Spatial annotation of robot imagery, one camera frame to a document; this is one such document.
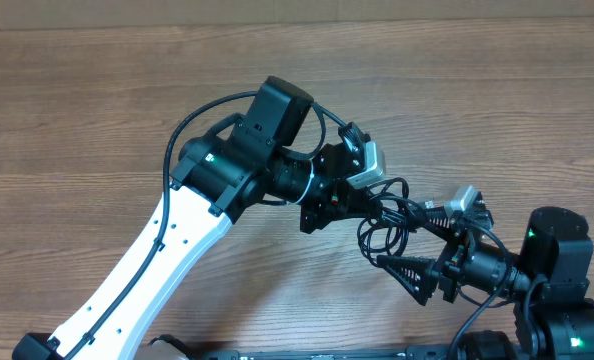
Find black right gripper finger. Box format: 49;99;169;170
377;255;439;306
411;203;455;235

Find black USB cables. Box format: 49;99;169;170
355;176;436;269

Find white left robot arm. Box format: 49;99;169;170
12;76;386;359

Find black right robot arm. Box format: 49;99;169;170
376;200;594;359

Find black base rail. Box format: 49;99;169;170
146;335;461;360

